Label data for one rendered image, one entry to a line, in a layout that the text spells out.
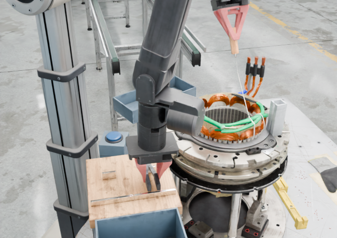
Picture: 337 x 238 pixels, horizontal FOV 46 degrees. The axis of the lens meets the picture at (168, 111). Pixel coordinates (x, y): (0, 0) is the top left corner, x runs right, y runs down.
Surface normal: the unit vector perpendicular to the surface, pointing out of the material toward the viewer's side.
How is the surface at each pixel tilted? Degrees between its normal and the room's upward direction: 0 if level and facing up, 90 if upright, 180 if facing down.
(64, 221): 90
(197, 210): 0
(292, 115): 0
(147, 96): 90
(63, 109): 90
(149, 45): 77
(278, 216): 0
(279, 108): 90
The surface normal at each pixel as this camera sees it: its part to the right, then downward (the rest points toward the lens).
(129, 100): 0.62, 0.40
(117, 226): 0.21, 0.50
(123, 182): 0.00, -0.86
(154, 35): -0.40, 0.33
